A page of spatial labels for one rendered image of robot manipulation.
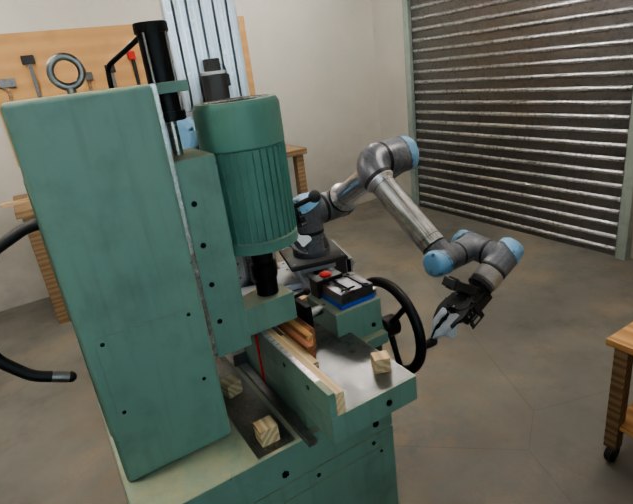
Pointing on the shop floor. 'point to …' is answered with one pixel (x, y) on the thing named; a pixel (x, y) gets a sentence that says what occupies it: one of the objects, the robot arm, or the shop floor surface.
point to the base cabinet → (347, 477)
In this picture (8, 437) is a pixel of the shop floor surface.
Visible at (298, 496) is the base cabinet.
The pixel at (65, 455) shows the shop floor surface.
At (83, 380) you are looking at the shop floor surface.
